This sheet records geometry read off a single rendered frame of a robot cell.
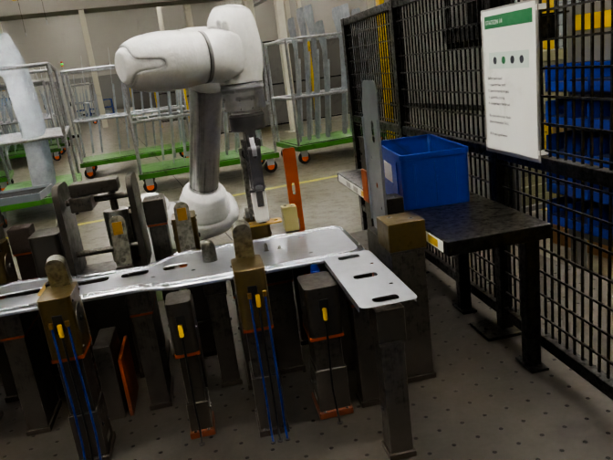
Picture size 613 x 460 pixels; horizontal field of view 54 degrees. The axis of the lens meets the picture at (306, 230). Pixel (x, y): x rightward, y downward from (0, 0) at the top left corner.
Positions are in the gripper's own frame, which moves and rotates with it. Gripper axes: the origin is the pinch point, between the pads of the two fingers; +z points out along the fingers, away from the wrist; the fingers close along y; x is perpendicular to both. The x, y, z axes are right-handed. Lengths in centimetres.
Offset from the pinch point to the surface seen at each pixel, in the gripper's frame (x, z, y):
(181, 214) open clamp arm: -17.9, 2.4, -14.4
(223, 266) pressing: -10.1, 10.5, 6.4
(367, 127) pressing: 26.6, -13.0, -2.3
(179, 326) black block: -20.2, 15.8, 21.2
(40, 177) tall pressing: -203, 59, -616
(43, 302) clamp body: -42.3, 6.1, 22.0
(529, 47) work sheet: 54, -26, 18
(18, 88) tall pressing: -204, -44, -624
